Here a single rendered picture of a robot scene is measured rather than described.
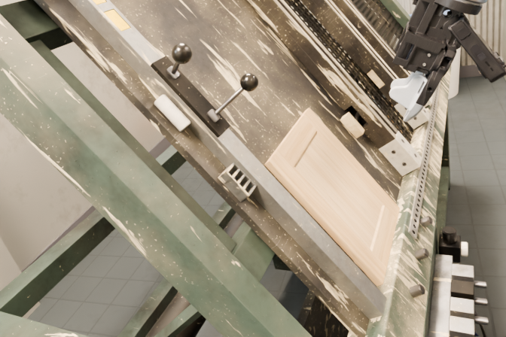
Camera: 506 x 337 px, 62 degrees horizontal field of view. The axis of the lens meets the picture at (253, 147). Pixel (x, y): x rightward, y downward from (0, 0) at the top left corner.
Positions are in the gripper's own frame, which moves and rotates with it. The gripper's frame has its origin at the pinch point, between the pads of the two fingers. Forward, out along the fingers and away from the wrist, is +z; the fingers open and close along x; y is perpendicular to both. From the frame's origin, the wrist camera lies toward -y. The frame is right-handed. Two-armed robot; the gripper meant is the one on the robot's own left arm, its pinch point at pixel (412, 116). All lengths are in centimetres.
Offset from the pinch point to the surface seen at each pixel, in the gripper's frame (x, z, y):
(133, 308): -60, 194, 76
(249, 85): -3.6, 7.6, 30.3
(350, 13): -111, 13, 23
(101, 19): 0, 4, 62
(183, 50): 5.6, 1.2, 41.6
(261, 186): 2.3, 25.7, 20.8
